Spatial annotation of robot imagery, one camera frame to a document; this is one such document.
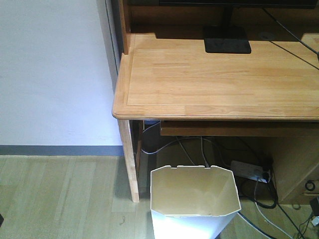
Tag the white plastic trash bin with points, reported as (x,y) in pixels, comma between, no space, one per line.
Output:
(192,202)

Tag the wooden desk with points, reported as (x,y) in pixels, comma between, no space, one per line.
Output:
(165,74)

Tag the black monitor with stand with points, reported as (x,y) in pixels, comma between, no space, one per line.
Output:
(233,39)

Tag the white power strip under desk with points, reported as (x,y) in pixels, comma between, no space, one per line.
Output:
(250,171)

